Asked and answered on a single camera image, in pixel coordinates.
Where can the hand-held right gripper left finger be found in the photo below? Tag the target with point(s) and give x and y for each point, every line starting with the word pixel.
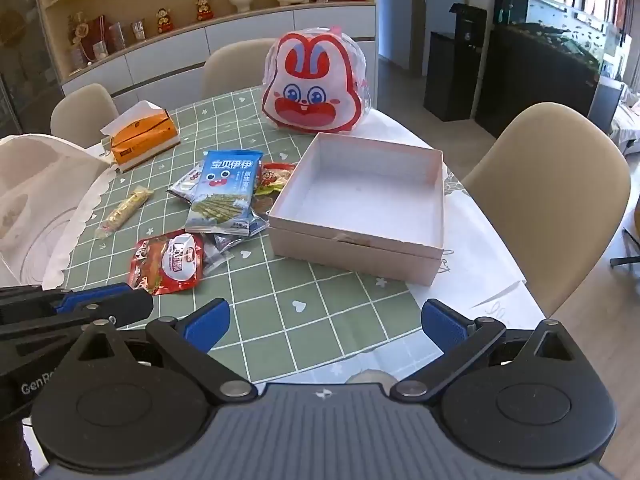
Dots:
pixel 207 325

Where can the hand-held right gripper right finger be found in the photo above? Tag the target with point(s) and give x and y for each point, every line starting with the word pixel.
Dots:
pixel 445 325

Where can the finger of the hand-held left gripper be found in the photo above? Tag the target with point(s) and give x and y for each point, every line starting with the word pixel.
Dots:
pixel 95 295
pixel 127 307

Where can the red meat snack packet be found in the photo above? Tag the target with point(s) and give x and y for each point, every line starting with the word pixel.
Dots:
pixel 170 265

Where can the clear blue candy packet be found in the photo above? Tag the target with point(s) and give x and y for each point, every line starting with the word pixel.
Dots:
pixel 227 242

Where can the pink cardboard box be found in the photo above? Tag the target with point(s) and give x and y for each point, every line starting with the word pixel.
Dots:
pixel 360 240

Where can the blue snack packet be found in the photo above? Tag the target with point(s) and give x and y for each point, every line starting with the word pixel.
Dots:
pixel 222 195

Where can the grey snack packet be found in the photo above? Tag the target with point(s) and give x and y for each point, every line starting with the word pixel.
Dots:
pixel 215 260

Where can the yellow snack stick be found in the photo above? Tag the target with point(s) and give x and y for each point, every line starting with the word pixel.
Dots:
pixel 125 210

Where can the green checked tablecloth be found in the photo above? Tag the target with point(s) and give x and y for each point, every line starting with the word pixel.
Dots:
pixel 300 320

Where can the white lace cover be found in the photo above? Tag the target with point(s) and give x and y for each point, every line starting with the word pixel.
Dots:
pixel 40 185

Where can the orange tissue box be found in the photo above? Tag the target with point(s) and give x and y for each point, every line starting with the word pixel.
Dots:
pixel 145 142

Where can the red yellow snack packet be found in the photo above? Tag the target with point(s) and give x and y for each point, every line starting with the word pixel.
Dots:
pixel 275 177

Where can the beige chair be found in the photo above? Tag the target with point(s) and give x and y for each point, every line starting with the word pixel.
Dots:
pixel 230 70
pixel 550 185
pixel 82 115

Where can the black side cabinet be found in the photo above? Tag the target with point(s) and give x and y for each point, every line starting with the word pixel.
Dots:
pixel 450 80

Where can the glass door cabinet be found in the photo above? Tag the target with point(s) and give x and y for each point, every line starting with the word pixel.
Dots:
pixel 20 60

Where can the red white rabbit bag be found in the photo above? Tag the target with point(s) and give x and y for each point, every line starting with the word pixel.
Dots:
pixel 310 95

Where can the black fish tank stand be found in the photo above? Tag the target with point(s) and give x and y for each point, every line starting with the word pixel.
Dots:
pixel 530 85

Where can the glass cup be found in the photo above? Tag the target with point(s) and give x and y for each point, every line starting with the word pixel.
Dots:
pixel 117 37
pixel 138 30

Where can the red figurine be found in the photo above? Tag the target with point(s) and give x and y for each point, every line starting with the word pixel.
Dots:
pixel 204 9
pixel 164 21

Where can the black countertop appliance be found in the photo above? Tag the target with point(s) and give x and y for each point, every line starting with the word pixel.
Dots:
pixel 470 20

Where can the glass fish tank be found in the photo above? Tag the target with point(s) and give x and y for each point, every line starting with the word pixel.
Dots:
pixel 545 15

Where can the wooden wall shelf cabinet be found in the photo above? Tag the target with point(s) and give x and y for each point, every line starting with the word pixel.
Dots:
pixel 250 35

